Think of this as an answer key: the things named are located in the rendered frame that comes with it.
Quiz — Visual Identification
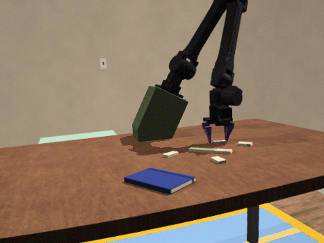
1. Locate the blue notebook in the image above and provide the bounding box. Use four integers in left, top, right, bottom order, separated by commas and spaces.
124, 167, 196, 195

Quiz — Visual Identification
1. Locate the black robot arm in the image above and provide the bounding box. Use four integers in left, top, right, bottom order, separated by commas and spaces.
155, 0, 248, 124

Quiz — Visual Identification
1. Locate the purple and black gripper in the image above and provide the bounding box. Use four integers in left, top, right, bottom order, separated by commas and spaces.
202, 117, 234, 144

